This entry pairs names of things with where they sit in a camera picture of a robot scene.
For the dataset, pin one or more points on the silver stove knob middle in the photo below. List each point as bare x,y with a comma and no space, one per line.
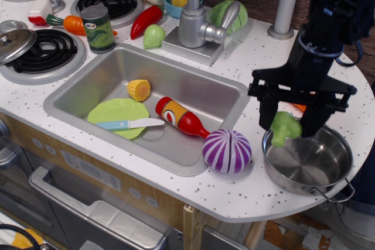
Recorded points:
57,5

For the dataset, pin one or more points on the back right black burner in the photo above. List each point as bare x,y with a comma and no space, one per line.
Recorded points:
122,13

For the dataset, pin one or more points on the green toy plate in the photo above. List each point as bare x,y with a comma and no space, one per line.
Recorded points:
118,109

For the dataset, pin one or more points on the green toy broccoli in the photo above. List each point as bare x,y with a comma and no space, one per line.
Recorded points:
284,125

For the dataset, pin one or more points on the red toy chili pepper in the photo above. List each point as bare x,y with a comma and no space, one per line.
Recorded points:
150,16

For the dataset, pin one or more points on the purple striped toy onion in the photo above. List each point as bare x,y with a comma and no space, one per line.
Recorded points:
227,151

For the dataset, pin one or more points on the blue toy bowl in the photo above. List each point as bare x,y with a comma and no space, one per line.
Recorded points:
173,11

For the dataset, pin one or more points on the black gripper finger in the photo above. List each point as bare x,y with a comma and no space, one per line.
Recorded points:
315,117
268,110

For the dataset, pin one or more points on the red toy ketchup bottle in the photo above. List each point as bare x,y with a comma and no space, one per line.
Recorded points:
180,117

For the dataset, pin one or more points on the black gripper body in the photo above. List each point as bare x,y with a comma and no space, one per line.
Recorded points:
304,78

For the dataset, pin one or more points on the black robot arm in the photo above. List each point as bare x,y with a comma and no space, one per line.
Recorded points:
343,22

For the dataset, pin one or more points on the front left black burner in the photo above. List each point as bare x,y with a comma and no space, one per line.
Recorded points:
55,55

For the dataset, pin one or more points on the green peas toy can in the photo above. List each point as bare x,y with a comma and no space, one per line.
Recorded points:
98,14

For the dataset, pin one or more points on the green toy cabbage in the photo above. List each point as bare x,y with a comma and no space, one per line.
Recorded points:
217,12

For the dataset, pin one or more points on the stainless steel pan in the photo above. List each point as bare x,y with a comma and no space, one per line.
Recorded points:
315,166

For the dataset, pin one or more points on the silver sink basin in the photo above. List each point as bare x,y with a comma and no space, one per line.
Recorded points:
217,101

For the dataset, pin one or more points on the light green toy pear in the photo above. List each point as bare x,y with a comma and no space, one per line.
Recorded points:
153,36

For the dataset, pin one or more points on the silver pot lid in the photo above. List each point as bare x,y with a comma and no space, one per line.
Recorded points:
16,43

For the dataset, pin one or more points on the yellow toy corn piece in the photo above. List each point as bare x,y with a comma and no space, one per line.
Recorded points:
139,90

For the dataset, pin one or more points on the silver toy faucet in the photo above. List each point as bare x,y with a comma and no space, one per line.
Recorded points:
197,39

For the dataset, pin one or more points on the grey vertical pole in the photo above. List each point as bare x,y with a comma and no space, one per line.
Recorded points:
282,29

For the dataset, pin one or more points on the orange toy carrot with stem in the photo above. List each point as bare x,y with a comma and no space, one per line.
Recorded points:
75,24

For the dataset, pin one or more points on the silver stove knob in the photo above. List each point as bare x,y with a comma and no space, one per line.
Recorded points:
57,5
11,25

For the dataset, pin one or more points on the silver oven door handle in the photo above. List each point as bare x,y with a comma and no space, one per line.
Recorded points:
88,220

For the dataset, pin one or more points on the blue handled toy knife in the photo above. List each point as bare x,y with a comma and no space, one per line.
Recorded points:
127,124

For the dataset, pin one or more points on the orange toy carrot half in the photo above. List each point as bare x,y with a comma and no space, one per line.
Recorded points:
301,107

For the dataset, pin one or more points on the yellow object bottom left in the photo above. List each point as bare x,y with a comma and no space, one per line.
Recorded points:
22,242

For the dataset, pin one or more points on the red white toy block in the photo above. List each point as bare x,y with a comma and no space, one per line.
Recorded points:
39,11

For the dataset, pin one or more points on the silver stove knob left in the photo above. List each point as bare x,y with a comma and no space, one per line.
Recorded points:
11,25

